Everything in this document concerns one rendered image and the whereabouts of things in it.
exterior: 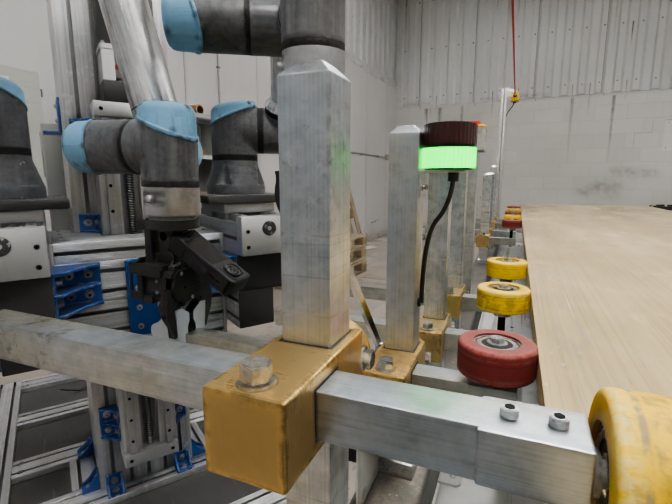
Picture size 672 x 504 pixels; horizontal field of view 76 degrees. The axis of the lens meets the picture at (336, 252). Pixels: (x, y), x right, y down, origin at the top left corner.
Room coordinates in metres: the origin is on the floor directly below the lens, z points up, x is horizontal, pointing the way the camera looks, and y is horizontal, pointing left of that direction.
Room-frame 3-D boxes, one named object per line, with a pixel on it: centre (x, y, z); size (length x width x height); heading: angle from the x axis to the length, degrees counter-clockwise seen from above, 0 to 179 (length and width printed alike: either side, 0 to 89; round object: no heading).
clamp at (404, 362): (0.49, -0.08, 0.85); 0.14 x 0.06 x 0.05; 157
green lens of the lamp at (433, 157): (0.49, -0.13, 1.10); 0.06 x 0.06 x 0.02
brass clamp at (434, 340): (0.72, -0.17, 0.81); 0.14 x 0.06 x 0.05; 157
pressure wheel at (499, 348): (0.43, -0.17, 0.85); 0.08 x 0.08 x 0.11
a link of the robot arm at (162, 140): (0.60, 0.23, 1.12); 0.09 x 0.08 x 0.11; 74
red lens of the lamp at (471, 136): (0.49, -0.13, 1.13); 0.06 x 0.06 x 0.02
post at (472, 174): (1.21, -0.38, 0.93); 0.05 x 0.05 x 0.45; 67
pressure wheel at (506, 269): (0.89, -0.36, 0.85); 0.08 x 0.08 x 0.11
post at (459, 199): (0.97, -0.28, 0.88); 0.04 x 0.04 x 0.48; 67
